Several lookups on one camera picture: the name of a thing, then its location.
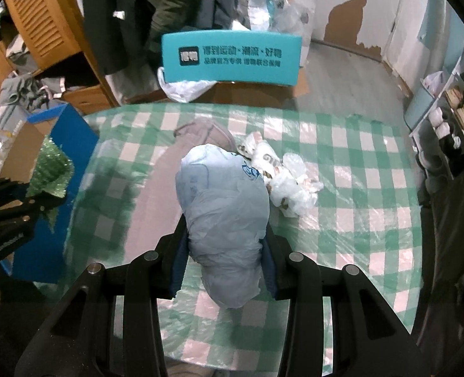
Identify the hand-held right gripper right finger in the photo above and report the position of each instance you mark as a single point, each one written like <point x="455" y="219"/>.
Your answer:
<point x="270" y="275"/>

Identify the olive jacket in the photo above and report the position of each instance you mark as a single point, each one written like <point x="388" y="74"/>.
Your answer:
<point x="169" y="4"/>

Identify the blue trimmed storage bag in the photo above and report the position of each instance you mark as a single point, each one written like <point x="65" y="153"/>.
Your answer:
<point x="255" y="0"/>

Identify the light blue cabinet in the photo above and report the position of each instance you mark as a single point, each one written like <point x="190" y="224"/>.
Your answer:
<point x="420" y="110"/>

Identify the small white plastic bag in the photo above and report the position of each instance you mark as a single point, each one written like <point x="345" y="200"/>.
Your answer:
<point x="434" y="84"/>

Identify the white patterned plastic bag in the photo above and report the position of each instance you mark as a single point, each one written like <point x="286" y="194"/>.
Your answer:
<point x="290" y="188"/>

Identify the pair of white shoes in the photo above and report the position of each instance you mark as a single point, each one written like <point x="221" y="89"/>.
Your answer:
<point x="442" y="125"/>

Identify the green glitter cloth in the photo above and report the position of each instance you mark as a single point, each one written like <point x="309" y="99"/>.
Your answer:
<point x="51" y="169"/>

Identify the black coat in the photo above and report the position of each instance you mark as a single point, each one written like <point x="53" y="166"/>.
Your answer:
<point x="110" y="39"/>

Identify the blue cardboard box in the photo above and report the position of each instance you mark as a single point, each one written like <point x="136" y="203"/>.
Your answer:
<point x="74" y="141"/>

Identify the pair of brown shoes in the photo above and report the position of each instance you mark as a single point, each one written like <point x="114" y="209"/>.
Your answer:
<point x="461" y="104"/>

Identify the wooden louvered wardrobe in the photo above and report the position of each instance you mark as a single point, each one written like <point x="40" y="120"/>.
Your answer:
<point x="47" y="19"/>

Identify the green checked tablecloth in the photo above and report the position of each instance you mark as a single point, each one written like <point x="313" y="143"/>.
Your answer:
<point x="334" y="165"/>

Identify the long grey fleece cloth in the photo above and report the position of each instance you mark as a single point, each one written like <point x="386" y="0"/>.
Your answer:
<point x="212" y="133"/>

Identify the flat brown cardboard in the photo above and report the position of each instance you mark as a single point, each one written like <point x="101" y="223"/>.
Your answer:
<point x="247" y="94"/>

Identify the grey hoodie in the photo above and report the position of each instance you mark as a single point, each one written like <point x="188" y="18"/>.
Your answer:
<point x="23" y="90"/>

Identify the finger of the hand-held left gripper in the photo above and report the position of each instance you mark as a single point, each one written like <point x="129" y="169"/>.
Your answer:
<point x="31" y="208"/>
<point x="4" y="190"/>

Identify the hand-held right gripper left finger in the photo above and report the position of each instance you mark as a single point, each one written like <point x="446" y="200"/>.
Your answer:
<point x="177" y="267"/>

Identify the light blue plastic bag bundle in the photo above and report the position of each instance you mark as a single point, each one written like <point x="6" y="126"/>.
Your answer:
<point x="220" y="212"/>

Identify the clear plastic bag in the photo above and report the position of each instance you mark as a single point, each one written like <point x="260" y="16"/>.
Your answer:
<point x="290" y="19"/>

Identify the teal printed box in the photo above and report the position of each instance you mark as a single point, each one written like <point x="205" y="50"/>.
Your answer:
<point x="232" y="76"/>

